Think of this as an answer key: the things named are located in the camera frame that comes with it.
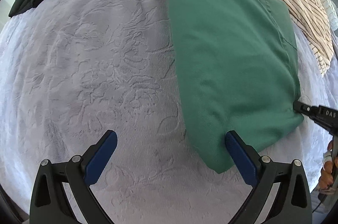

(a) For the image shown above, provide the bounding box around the black cable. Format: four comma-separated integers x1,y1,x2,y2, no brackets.
312,188,329,214

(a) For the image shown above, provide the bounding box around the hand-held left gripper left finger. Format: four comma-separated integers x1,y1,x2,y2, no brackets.
29,130,118,224

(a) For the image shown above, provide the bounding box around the person's right hand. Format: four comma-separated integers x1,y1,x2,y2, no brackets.
318,140,338,190

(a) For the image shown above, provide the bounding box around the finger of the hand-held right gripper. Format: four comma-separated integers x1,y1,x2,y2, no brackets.
293,100,320,119

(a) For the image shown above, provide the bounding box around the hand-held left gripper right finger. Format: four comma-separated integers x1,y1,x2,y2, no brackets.
224,130,312,224

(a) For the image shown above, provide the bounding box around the lavender embossed blanket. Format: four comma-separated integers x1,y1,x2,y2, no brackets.
0,0,338,224

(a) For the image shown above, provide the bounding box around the green button shirt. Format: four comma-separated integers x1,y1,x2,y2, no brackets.
168,0,304,174

